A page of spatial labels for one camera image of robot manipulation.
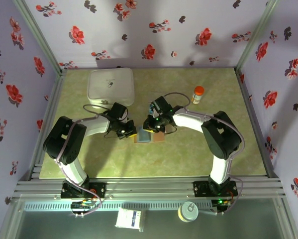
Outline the tin can with pull tab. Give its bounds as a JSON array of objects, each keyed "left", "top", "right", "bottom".
[{"left": 177, "top": 201, "right": 199, "bottom": 223}]

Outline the aluminium corner post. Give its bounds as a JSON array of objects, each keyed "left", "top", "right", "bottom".
[
  {"left": 13, "top": 0, "right": 65, "bottom": 73},
  {"left": 235, "top": 0, "right": 280, "bottom": 70}
]

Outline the white zip medicine pouch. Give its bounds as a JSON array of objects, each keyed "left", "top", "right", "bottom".
[{"left": 87, "top": 67, "right": 135, "bottom": 110}]

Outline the aluminium lower frame bar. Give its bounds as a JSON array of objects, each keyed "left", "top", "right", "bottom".
[
  {"left": 0, "top": 198, "right": 24, "bottom": 239},
  {"left": 279, "top": 198, "right": 298, "bottom": 239}
]

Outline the aluminium side rail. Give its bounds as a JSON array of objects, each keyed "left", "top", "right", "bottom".
[
  {"left": 18, "top": 69, "right": 68, "bottom": 180},
  {"left": 234, "top": 68, "right": 281, "bottom": 179}
]

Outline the aluminium wide rail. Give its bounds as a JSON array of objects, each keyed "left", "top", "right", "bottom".
[{"left": 13, "top": 177, "right": 287, "bottom": 200}]

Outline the slotted grey cable duct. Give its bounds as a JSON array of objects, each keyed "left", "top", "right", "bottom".
[{"left": 23, "top": 201, "right": 214, "bottom": 212}]

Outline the white box with blue print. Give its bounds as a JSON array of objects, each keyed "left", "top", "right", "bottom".
[{"left": 114, "top": 208, "right": 146, "bottom": 233}]

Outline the small control circuit board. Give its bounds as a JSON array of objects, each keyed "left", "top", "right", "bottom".
[
  {"left": 71, "top": 199, "right": 94, "bottom": 218},
  {"left": 211, "top": 198, "right": 232, "bottom": 215}
]

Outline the orange cap pill bottle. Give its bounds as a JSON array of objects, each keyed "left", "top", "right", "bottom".
[{"left": 190, "top": 86, "right": 205, "bottom": 105}]

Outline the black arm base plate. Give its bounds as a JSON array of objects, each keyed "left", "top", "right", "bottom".
[
  {"left": 193, "top": 181, "right": 238, "bottom": 198},
  {"left": 61, "top": 182, "right": 107, "bottom": 199}
]

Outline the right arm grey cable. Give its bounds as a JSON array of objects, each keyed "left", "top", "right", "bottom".
[{"left": 160, "top": 92, "right": 246, "bottom": 215}]

